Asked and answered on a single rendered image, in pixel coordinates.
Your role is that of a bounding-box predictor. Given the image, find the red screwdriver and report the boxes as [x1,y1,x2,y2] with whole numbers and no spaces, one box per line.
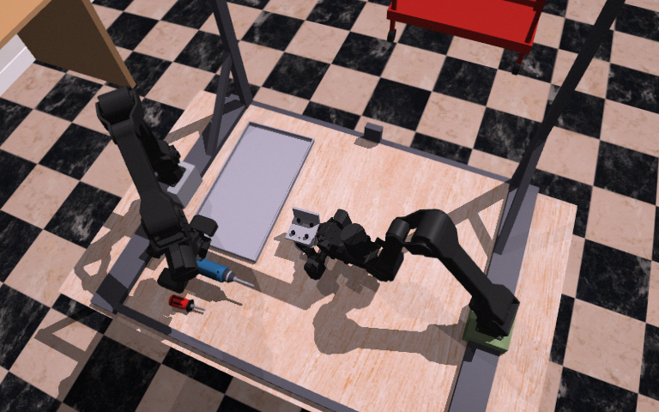
[168,294,205,312]

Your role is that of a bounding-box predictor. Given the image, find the blue electric screwdriver barrel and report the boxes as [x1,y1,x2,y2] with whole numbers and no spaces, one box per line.
[196,256,254,287]

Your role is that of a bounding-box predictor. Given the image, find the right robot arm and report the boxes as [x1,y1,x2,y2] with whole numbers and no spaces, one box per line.
[95,85,199,282]

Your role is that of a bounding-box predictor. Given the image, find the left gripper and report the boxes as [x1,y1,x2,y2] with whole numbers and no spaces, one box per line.
[295,209,352,280]

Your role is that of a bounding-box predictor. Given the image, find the grey metal l-shaped bracket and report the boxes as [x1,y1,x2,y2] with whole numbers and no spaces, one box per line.
[285,207,320,246]

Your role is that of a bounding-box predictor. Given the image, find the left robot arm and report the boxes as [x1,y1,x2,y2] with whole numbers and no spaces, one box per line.
[316,209,520,340]

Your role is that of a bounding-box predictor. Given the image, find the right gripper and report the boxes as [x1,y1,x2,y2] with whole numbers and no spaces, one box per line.
[157,215,218,294]

